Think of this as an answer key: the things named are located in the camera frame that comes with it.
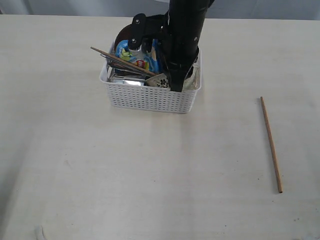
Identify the white floral ceramic bowl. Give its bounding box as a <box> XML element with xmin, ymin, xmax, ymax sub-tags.
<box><xmin>144</xmin><ymin>58</ymin><xmax>201</xmax><ymax>91</ymax></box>

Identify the blue chips bag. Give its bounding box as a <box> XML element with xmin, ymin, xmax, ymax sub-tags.
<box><xmin>114</xmin><ymin>39</ymin><xmax>162</xmax><ymax>74</ymax></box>

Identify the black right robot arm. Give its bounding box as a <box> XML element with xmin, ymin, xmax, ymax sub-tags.
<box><xmin>161</xmin><ymin>0</ymin><xmax>213</xmax><ymax>92</ymax></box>

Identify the silver metal knife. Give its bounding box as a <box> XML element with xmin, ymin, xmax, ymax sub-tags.
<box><xmin>100</xmin><ymin>53</ymin><xmax>152</xmax><ymax>76</ymax></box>

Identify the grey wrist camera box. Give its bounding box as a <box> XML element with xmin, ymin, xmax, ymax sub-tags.
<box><xmin>128</xmin><ymin>12</ymin><xmax>169</xmax><ymax>51</ymax></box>

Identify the brown wooden chopstick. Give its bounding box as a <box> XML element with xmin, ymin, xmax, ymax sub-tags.
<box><xmin>260</xmin><ymin>96</ymin><xmax>283</xmax><ymax>194</ymax></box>
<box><xmin>90</xmin><ymin>46</ymin><xmax>156</xmax><ymax>77</ymax></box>

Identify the white perforated plastic basket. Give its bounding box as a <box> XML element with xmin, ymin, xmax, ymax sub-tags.
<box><xmin>99</xmin><ymin>53</ymin><xmax>202</xmax><ymax>114</ymax></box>

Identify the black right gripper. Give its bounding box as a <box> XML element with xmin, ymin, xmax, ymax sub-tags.
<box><xmin>159</xmin><ymin>22</ymin><xmax>200</xmax><ymax>92</ymax></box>

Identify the silver metal cup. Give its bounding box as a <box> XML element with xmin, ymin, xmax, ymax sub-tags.
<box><xmin>109</xmin><ymin>75</ymin><xmax>145</xmax><ymax>86</ymax></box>

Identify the brown round wooden plate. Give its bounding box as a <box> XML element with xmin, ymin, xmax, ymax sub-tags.
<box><xmin>114</xmin><ymin>24</ymin><xmax>132</xmax><ymax>49</ymax></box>

